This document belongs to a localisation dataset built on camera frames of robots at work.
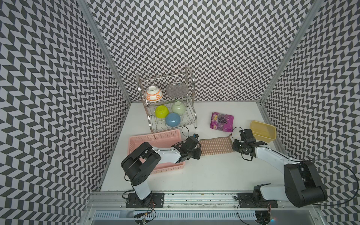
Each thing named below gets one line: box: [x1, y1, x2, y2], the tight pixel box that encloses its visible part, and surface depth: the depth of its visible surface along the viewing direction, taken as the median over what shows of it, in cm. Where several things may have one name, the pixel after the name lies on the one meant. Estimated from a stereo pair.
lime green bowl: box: [155, 105, 170, 119], surface depth 104 cm
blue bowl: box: [165, 112, 181, 128], surface depth 101 cm
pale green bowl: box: [171, 101, 187, 116], surface depth 106 cm
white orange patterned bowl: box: [145, 85, 164, 103], surface depth 83 cm
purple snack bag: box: [210, 111, 234, 133], surface depth 103 cm
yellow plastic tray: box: [250, 120, 277, 143], surface depth 104 cm
